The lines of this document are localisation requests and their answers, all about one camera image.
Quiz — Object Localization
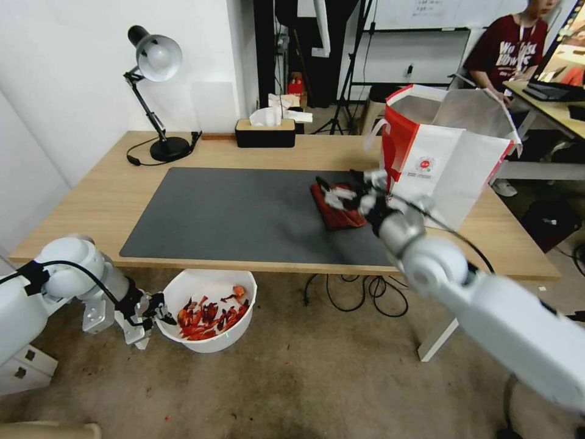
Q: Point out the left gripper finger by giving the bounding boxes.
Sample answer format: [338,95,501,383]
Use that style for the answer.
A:
[140,292,167,318]
[142,312,178,330]

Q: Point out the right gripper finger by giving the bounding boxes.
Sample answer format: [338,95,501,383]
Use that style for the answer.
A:
[315,176,362,212]
[349,169,391,189]

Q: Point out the dark red towel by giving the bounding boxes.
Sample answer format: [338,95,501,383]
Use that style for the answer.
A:
[310,181,369,231]

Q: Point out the white round plastic container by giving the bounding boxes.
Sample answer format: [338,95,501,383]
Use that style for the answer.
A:
[154,269,258,354]

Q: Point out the red shrimp shells pile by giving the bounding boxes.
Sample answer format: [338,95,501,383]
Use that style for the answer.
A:
[177,285,251,342]

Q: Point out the red white takeout bag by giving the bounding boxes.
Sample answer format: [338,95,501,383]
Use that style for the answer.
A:
[363,84,522,231]

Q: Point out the black bag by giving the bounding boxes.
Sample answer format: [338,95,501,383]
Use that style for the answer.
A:
[520,199,582,254]

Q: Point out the black tissue box wooden lid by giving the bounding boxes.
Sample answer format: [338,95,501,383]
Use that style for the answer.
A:
[234,118,297,149]

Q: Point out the black tripod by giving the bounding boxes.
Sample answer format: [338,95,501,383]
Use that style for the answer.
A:
[313,0,381,136]

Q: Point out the white tissue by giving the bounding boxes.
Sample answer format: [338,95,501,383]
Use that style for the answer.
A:
[248,108,283,129]

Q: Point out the dark grey desk mat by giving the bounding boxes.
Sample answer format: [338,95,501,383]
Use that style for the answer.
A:
[119,166,404,268]

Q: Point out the white drawer cabinet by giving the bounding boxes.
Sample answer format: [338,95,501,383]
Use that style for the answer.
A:
[0,341,60,397]

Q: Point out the person's white shoe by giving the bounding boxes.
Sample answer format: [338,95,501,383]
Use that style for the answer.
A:
[491,177,519,198]

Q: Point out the whiteboard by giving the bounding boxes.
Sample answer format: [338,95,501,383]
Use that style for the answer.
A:
[350,0,472,88]

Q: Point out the white table leg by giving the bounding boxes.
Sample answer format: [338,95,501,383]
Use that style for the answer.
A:
[416,317,459,363]

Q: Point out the wooden side desk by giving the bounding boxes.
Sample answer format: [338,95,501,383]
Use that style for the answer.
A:
[489,79,585,182]

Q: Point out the person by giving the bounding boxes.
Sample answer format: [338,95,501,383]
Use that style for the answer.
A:
[463,0,556,102]

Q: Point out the black keyboard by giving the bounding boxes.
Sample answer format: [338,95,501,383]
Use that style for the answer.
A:
[522,81,582,103]

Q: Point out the computer monitor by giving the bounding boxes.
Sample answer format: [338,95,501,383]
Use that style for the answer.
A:
[533,0,585,88]

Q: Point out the black white desk lamp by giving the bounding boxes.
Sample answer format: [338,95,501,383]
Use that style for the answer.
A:
[122,25,192,163]

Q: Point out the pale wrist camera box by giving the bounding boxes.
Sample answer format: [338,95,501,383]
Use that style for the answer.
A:
[114,313,154,351]

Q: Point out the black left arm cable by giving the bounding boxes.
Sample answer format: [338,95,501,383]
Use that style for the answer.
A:
[0,259,125,317]

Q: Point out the black floor cables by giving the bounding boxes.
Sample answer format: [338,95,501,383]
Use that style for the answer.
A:
[303,273,410,318]

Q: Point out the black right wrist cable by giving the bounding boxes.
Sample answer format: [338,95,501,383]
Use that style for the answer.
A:
[395,195,495,276]

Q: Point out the black lamp power cable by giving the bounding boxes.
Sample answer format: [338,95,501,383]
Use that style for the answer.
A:
[126,130,203,167]

